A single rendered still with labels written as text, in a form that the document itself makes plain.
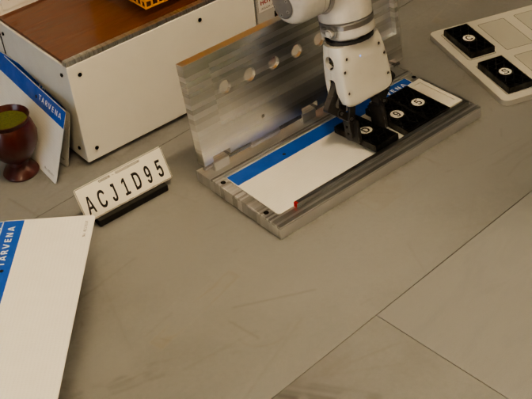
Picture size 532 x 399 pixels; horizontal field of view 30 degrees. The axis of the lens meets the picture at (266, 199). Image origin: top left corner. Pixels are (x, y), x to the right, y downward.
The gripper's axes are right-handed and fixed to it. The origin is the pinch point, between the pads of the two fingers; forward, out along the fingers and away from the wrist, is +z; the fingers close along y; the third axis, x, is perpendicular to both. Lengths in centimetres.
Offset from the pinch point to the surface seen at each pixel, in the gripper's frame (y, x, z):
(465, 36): 35.2, 10.5, 0.6
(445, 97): 16.3, -1.7, 2.3
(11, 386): -70, -15, -2
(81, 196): -43.0, 16.7, -3.6
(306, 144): -7.8, 6.2, 1.6
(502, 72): 30.0, -2.3, 3.3
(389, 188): -4.8, -8.7, 7.0
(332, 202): -14.3, -6.4, 5.2
